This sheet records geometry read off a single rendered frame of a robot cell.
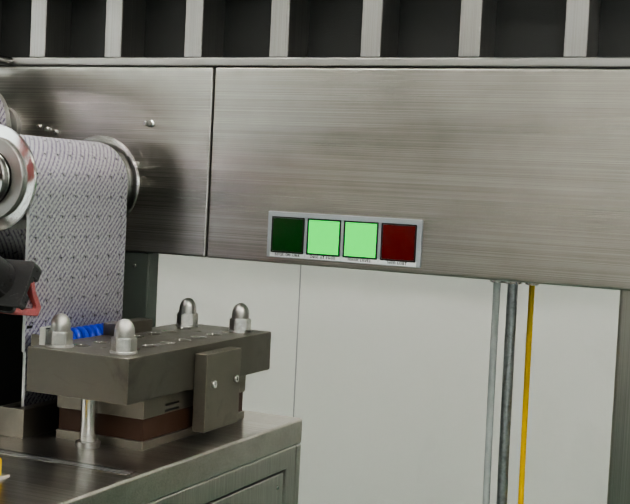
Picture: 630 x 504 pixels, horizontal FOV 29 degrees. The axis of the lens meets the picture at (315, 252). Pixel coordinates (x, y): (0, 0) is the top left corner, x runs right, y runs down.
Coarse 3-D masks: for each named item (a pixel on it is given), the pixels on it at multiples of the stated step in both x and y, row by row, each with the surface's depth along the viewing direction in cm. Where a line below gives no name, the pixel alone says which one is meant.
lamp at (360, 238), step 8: (352, 224) 178; (360, 224) 178; (368, 224) 177; (376, 224) 177; (352, 232) 178; (360, 232) 178; (368, 232) 177; (376, 232) 177; (352, 240) 178; (360, 240) 178; (368, 240) 177; (344, 248) 179; (352, 248) 179; (360, 248) 178; (368, 248) 177; (360, 256) 178; (368, 256) 177
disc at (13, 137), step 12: (0, 132) 165; (12, 132) 164; (12, 144) 164; (24, 144) 163; (24, 156) 163; (24, 168) 164; (36, 180) 163; (24, 192) 164; (24, 204) 164; (12, 216) 165; (0, 228) 166
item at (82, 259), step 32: (32, 224) 165; (64, 224) 171; (96, 224) 178; (32, 256) 165; (64, 256) 172; (96, 256) 179; (64, 288) 172; (96, 288) 179; (32, 320) 166; (96, 320) 180
